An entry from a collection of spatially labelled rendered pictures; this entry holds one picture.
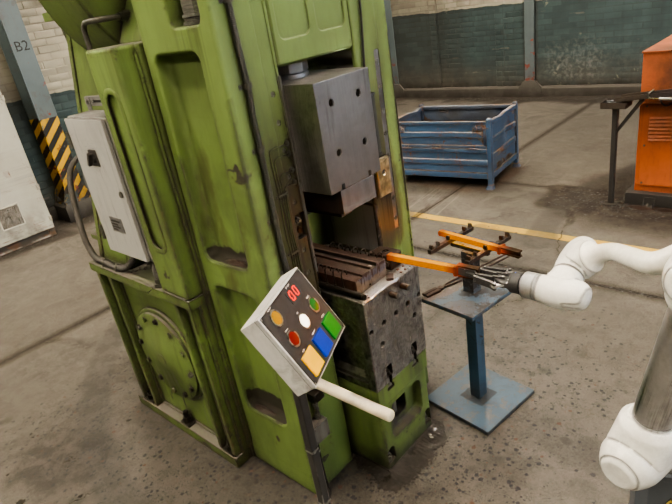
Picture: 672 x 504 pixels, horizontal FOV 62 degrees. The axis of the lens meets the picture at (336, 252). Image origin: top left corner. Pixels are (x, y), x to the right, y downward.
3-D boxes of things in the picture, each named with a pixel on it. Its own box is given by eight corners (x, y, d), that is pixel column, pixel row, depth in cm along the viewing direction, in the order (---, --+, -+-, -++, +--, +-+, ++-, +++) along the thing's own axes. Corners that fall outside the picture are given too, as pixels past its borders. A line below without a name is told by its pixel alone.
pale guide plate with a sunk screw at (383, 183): (392, 191, 251) (388, 155, 244) (380, 198, 245) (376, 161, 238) (389, 191, 253) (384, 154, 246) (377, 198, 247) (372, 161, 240)
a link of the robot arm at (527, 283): (545, 293, 187) (528, 289, 190) (545, 269, 183) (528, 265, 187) (533, 306, 181) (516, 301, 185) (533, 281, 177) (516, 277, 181)
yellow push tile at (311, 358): (325, 361, 178) (310, 344, 176) (318, 376, 171) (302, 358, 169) (321, 363, 179) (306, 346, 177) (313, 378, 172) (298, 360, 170)
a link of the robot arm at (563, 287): (535, 310, 182) (551, 283, 189) (584, 322, 172) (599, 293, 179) (531, 287, 176) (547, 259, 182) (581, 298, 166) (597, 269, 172)
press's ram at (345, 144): (393, 163, 228) (381, 62, 211) (331, 195, 203) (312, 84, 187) (319, 157, 255) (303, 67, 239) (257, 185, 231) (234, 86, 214)
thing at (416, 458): (472, 432, 272) (471, 430, 272) (403, 517, 235) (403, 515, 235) (405, 404, 298) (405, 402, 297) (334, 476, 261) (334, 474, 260)
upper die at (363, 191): (376, 196, 223) (373, 174, 219) (344, 215, 211) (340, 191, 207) (302, 186, 251) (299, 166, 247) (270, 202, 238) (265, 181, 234)
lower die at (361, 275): (387, 274, 238) (384, 256, 234) (357, 296, 225) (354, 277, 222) (316, 257, 265) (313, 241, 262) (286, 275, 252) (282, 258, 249)
